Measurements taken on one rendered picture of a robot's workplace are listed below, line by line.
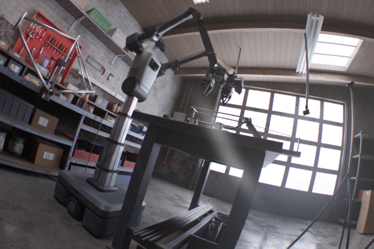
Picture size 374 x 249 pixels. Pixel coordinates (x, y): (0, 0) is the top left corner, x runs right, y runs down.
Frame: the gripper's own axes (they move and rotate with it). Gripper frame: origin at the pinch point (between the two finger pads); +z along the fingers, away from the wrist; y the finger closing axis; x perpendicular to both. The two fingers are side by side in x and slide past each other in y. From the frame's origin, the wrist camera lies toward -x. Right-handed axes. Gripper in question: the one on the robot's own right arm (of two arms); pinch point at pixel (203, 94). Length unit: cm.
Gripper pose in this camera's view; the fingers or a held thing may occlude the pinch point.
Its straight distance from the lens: 117.0
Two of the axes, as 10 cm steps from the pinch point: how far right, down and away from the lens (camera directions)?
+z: -3.2, 9.1, -2.4
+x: -8.6, -1.8, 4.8
